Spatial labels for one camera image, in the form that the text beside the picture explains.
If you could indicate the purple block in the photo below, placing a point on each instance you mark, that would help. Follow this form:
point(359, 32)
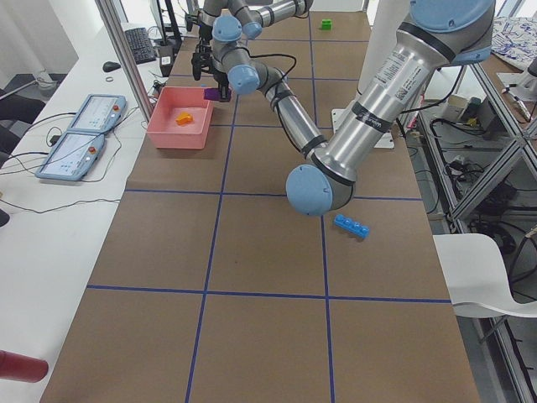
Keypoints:
point(212, 94)

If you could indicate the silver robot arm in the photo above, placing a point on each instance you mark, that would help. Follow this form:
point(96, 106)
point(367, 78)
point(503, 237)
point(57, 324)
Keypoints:
point(227, 21)
point(433, 34)

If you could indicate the black keyboard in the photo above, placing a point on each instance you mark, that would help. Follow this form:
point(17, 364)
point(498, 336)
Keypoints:
point(140, 45)

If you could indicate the red cylinder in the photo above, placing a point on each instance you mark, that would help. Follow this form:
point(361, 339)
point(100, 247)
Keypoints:
point(18, 367)

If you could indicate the pink plastic box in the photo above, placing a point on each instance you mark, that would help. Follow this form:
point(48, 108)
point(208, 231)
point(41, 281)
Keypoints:
point(162, 129)

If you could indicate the upper blue teach pendant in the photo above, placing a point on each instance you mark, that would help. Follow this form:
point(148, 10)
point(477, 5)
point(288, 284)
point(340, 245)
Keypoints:
point(99, 113)

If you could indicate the long blue block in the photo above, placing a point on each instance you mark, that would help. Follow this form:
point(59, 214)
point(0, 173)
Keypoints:
point(351, 226)

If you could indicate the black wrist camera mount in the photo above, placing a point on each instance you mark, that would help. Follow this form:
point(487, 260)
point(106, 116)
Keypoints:
point(201, 60)

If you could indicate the orange block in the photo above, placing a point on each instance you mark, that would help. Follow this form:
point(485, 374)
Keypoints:
point(184, 118)

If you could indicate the white camera post with base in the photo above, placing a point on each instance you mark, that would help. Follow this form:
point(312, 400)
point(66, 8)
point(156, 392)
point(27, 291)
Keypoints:
point(390, 76)

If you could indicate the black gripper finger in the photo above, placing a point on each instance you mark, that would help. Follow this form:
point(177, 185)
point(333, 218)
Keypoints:
point(224, 93)

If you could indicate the blue teach pendant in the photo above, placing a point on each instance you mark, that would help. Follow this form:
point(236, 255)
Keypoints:
point(72, 156)
point(99, 113)

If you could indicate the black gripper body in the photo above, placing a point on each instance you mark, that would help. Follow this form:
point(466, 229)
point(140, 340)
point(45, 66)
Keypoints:
point(205, 30)
point(223, 85)

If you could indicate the black computer mouse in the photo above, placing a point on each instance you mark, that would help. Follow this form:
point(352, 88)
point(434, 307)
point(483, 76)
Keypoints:
point(110, 66)

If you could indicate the lower blue teach pendant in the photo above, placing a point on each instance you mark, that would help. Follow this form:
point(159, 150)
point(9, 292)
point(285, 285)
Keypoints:
point(72, 156)

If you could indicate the white chair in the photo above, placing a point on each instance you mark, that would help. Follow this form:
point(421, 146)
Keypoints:
point(476, 277)

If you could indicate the green block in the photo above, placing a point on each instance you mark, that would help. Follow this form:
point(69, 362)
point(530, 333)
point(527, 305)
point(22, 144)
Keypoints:
point(326, 24)

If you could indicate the aluminium frame post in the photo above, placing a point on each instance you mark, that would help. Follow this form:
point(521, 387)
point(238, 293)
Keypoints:
point(116, 34)

